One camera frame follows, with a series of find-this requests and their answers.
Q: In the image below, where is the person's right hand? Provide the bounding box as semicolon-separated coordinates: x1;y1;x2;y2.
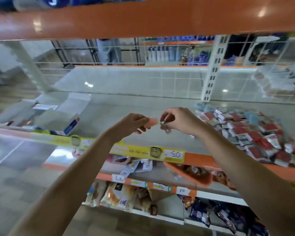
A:
160;107;208;138

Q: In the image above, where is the person's right forearm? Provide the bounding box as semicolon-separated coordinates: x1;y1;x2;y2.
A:
194;126;295;236

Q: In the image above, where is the pile of mixed erasers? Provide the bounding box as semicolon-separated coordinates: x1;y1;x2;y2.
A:
194;102;295;170

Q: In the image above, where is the person's left forearm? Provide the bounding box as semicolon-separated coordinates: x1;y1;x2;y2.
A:
7;132;120;236

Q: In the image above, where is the box of pink-blue erasers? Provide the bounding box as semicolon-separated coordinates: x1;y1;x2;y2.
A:
20;103;60;130

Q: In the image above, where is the blue white eraser box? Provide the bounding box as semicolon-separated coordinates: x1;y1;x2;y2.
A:
33;92;91;137

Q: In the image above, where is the orange snack packet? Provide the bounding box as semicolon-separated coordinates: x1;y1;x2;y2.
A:
99;182;139;211

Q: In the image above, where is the white wire grid panel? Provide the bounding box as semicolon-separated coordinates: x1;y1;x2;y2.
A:
34;37;295;104

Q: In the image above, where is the person's left hand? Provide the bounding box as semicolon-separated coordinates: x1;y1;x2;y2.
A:
106;113;150;144

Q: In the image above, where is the red white small box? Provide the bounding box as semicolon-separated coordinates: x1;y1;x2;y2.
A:
144;117;160;129

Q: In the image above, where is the row of blue packages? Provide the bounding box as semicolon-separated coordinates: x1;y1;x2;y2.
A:
0;0;158;10

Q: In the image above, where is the black metal rack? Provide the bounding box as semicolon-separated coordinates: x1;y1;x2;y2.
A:
51;39;138;67

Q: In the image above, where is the white orange metal shelf unit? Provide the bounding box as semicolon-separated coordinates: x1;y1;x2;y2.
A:
0;0;295;236

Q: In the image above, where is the row of blue bottles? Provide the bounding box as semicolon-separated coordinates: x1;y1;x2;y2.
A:
145;37;214;66

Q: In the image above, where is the yellow price label strip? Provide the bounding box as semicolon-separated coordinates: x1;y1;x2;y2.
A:
34;130;186;163

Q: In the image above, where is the orange plastic basket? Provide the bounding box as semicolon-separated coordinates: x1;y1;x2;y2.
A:
163;161;213;187

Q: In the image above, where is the red eraser display box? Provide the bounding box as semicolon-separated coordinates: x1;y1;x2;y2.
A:
0;99;37;128

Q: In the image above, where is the row of dark snack packets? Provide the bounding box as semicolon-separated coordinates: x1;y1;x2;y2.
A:
179;196;271;236

